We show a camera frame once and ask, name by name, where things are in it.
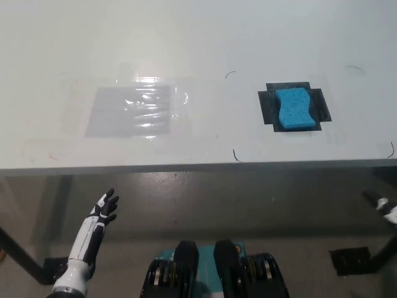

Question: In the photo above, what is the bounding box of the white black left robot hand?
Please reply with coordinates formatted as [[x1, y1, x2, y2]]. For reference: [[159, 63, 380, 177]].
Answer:
[[68, 188, 120, 265]]

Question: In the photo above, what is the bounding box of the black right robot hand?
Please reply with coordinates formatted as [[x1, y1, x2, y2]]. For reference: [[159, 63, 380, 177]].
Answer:
[[362, 189, 397, 225]]

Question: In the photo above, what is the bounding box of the blue soft sponge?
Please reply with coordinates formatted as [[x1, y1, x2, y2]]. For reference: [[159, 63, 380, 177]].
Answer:
[[274, 88, 316, 131]]

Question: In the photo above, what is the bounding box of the black tape marked spot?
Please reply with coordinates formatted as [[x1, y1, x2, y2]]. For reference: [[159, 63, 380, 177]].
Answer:
[[257, 81, 334, 133]]

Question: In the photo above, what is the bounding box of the black slanted table leg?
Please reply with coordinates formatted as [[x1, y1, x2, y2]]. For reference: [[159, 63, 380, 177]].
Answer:
[[0, 225, 56, 285], [368, 232, 397, 276]]

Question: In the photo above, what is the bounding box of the grey taped rectangle patch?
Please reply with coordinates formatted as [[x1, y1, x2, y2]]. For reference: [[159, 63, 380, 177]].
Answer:
[[85, 74, 190, 140]]

